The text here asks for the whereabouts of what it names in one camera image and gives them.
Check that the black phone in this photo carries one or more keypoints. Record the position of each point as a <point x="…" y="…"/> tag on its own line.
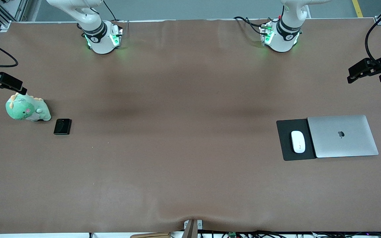
<point x="62" y="126"/>

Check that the white computer mouse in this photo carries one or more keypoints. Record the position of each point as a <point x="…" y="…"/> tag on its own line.
<point x="298" y="141"/>

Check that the black mouse pad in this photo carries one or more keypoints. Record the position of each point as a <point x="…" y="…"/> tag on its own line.
<point x="293" y="138"/>

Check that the green dinosaur plush toy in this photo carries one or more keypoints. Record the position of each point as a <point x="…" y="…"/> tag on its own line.
<point x="25" y="109"/>

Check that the silver closed laptop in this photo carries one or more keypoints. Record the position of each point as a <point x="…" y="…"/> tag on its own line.
<point x="342" y="136"/>

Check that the brown table cover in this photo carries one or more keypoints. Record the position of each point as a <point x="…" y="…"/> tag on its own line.
<point x="177" y="165"/>

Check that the small green circuit board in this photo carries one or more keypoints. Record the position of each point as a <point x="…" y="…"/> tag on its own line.
<point x="232" y="235"/>

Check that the metal bracket with brown post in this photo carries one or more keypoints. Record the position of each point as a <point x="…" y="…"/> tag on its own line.
<point x="192" y="228"/>

